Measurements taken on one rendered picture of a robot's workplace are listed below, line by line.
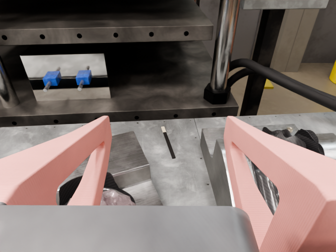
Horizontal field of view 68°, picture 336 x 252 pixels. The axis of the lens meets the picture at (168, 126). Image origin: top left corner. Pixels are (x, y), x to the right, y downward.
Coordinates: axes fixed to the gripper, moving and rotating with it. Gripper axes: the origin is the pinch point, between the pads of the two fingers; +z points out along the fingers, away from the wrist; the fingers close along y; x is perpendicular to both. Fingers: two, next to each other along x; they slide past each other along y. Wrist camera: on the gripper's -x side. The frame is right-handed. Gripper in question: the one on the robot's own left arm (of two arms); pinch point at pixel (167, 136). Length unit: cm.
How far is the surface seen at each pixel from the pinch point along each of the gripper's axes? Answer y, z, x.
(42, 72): 43, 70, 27
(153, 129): 4, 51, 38
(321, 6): -53, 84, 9
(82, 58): 29, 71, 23
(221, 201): -11.1, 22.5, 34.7
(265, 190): -18.0, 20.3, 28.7
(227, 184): -11.2, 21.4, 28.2
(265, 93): -99, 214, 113
